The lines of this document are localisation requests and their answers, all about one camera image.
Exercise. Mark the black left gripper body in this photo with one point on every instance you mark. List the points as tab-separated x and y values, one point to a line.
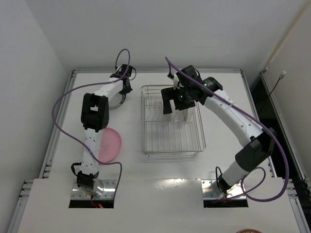
125	88

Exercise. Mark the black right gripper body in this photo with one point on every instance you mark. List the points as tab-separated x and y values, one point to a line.
175	96

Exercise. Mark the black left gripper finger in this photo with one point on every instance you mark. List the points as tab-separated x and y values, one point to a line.
128	88
122	92

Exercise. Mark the green rimmed white plate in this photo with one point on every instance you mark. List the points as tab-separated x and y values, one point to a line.
116	101

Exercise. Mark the pink plastic plate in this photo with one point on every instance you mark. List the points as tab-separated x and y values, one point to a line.
110	145

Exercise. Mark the white deep bowl plate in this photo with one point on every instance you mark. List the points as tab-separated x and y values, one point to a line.
170	117

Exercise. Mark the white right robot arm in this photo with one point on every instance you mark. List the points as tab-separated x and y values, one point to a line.
233	139

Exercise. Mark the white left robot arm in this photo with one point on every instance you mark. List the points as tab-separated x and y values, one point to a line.
95	118

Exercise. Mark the brown patterned plate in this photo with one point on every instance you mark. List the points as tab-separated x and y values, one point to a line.
248	231

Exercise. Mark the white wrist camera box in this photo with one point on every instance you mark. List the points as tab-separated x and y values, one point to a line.
171	76

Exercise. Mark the metal wire dish rack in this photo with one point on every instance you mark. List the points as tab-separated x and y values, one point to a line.
161	139

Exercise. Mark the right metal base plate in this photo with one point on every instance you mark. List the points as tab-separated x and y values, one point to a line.
211	191

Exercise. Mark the metal base plate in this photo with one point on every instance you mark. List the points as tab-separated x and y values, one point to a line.
101	190
211	191

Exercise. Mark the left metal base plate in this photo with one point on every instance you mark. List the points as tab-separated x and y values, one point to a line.
101	190

